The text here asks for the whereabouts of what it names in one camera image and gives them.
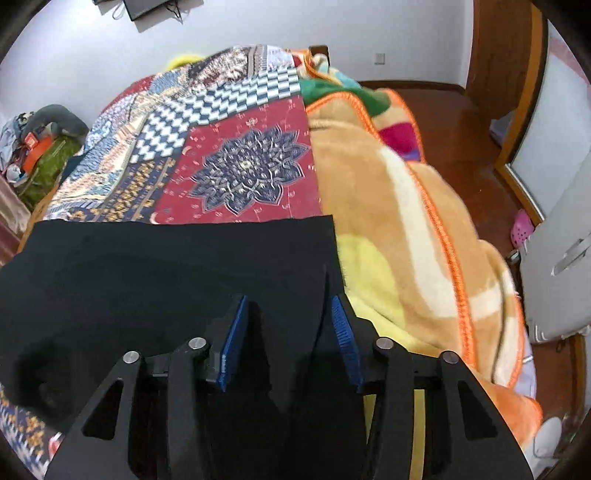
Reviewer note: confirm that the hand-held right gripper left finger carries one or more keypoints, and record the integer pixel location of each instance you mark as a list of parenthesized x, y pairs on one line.
[(233, 341)]

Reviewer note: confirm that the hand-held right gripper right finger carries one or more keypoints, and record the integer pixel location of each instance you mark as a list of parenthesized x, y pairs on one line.
[(346, 341)]

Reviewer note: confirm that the black pants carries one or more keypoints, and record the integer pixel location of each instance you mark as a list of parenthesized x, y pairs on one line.
[(161, 277)]

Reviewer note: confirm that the orange and yellow fleece blanket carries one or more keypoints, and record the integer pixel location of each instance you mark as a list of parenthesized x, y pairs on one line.
[(392, 230)]

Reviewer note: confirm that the patchwork patterned bedspread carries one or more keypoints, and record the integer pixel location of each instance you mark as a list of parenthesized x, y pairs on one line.
[(240, 166)]

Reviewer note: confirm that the pink slipper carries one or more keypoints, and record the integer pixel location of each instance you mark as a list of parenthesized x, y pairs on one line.
[(521, 228)]

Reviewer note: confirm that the white rounded item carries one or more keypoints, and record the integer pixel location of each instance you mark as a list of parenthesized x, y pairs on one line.
[(547, 438)]

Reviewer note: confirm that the green cloth-covered stand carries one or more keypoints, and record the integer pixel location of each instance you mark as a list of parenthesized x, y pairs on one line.
[(51, 170)]

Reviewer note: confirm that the yellow bed-end cushion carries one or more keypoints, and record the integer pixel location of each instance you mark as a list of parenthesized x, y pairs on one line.
[(183, 61)]

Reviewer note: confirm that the white sliding wardrobe door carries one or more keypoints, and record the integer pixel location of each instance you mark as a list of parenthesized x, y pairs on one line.
[(549, 138)]

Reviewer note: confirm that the pile of clothes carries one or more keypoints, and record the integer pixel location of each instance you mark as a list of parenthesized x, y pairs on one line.
[(11, 138)]

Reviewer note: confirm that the wooden door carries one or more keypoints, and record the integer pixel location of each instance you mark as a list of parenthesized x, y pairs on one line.
[(501, 46)]

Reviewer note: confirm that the white wall socket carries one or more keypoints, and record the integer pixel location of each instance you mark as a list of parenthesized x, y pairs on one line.
[(379, 58)]

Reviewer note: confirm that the wooden bed post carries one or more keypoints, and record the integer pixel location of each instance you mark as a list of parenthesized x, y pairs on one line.
[(319, 54)]

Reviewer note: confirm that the small black wall monitor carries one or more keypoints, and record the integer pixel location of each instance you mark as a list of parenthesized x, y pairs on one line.
[(150, 8)]

